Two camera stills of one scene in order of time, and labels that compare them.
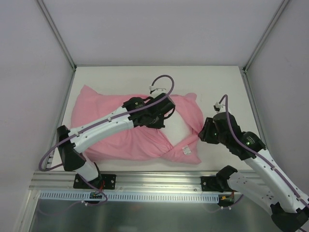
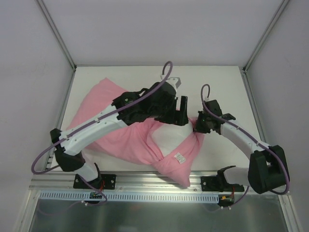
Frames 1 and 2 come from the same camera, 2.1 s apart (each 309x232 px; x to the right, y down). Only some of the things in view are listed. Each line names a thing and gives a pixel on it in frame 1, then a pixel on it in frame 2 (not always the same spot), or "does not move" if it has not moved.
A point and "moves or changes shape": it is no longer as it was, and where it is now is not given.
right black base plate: [214, 183] does not move
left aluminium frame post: [57, 34] does not move
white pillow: [176, 131] moves or changes shape
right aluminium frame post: [283, 5] does not move
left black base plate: [104, 181] does not move
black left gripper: [166, 114] to [181, 110]
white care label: [186, 150] to [180, 157]
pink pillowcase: [139, 143] moves or changes shape
